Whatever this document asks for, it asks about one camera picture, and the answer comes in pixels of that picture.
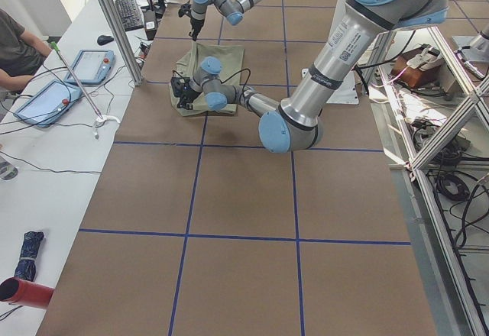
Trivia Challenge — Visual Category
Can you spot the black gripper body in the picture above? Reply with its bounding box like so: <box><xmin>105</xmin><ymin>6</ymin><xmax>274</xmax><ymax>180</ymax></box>
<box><xmin>176</xmin><ymin>81</ymin><xmax>199</xmax><ymax>110</ymax></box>
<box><xmin>189</xmin><ymin>18</ymin><xmax>204</xmax><ymax>40</ymax></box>

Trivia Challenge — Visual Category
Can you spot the olive green long-sleeve shirt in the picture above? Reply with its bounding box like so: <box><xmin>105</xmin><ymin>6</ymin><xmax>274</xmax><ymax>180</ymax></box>
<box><xmin>169</xmin><ymin>42</ymin><xmax>245</xmax><ymax>117</ymax></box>

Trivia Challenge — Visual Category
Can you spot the third background robot arm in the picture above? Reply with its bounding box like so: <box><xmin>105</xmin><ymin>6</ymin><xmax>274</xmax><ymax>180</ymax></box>
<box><xmin>452</xmin><ymin>25</ymin><xmax>488</xmax><ymax>64</ymax></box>

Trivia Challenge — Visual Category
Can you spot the black power adapter with label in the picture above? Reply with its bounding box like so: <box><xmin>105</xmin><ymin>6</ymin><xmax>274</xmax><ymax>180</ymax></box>
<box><xmin>143</xmin><ymin>10</ymin><xmax>158</xmax><ymax>40</ymax></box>

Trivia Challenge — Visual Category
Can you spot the black keyboard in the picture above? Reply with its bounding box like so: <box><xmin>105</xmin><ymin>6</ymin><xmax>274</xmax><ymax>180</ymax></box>
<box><xmin>115</xmin><ymin>0</ymin><xmax>144</xmax><ymax>31</ymax></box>

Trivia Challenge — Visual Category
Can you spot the black computer mouse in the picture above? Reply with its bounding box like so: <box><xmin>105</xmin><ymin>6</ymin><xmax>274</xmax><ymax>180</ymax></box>
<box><xmin>96</xmin><ymin>35</ymin><xmax>114</xmax><ymax>46</ymax></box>

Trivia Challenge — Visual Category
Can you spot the far blue teach pendant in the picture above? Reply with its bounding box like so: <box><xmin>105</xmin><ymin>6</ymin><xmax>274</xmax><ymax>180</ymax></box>
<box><xmin>71</xmin><ymin>50</ymin><xmax>115</xmax><ymax>86</ymax></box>

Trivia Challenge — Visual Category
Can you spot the blue teach pendant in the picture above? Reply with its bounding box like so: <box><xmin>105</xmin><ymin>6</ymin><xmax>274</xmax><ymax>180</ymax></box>
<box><xmin>71</xmin><ymin>50</ymin><xmax>115</xmax><ymax>86</ymax></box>
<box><xmin>14</xmin><ymin>80</ymin><xmax>82</xmax><ymax>128</ymax></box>

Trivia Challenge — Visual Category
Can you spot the silver stick with green tip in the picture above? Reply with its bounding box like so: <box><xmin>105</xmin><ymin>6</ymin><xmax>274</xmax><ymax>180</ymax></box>
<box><xmin>50</xmin><ymin>41</ymin><xmax>121</xmax><ymax>140</ymax></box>

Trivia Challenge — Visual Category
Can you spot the near blue teach pendant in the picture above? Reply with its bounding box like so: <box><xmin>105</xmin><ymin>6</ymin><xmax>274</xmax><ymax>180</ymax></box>
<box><xmin>14</xmin><ymin>80</ymin><xmax>82</xmax><ymax>128</ymax></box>

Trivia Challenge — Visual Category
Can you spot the seated person in dark shirt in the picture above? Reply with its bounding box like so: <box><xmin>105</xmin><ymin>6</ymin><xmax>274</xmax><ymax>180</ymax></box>
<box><xmin>1</xmin><ymin>9</ymin><xmax>52</xmax><ymax>92</ymax></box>

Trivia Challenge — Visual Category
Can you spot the brown box on rack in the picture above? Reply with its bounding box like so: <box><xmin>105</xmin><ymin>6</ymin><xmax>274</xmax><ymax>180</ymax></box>
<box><xmin>390</xmin><ymin>44</ymin><xmax>445</xmax><ymax>88</ymax></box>

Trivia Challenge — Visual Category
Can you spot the folded dark blue umbrella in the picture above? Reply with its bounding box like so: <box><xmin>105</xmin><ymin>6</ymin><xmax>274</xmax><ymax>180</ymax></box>
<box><xmin>14</xmin><ymin>231</ymin><xmax>44</xmax><ymax>282</ymax></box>

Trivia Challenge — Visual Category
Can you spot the red cylinder tube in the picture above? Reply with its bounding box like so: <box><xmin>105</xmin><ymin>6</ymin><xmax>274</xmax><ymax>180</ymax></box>
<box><xmin>1</xmin><ymin>277</ymin><xmax>54</xmax><ymax>309</ymax></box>

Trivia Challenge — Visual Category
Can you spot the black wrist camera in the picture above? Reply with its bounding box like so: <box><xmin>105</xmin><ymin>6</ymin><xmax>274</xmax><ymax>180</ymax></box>
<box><xmin>170</xmin><ymin>77</ymin><xmax>188</xmax><ymax>98</ymax></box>
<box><xmin>178</xmin><ymin>2</ymin><xmax>192</xmax><ymax>18</ymax></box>

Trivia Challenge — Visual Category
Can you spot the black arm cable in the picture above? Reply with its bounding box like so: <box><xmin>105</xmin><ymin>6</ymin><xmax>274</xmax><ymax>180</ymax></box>
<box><xmin>219</xmin><ymin>67</ymin><xmax>253</xmax><ymax>96</ymax></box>

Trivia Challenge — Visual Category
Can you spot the aluminium frame post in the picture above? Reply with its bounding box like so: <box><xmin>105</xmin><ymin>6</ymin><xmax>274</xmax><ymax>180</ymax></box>
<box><xmin>99</xmin><ymin>0</ymin><xmax>143</xmax><ymax>86</ymax></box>

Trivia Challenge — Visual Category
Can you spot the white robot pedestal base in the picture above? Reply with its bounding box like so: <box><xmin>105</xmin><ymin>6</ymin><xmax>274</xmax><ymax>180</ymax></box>
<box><xmin>301</xmin><ymin>0</ymin><xmax>362</xmax><ymax>105</ymax></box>

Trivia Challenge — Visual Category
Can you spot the aluminium frame rack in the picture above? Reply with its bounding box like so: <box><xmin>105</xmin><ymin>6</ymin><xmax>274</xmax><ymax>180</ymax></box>
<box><xmin>364</xmin><ymin>17</ymin><xmax>488</xmax><ymax>335</ymax></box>

